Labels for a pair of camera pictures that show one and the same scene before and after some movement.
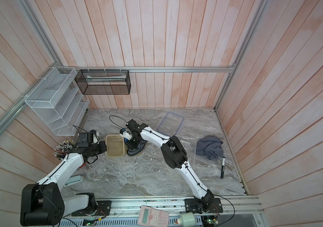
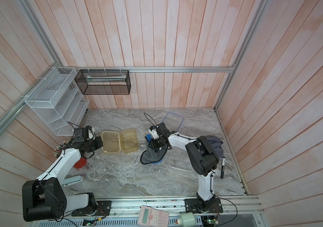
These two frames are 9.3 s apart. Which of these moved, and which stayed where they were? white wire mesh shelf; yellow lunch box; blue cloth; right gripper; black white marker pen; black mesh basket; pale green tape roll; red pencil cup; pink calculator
Moved: blue cloth; yellow lunch box; right gripper
Stayed: pink calculator; red pencil cup; black white marker pen; black mesh basket; white wire mesh shelf; pale green tape roll
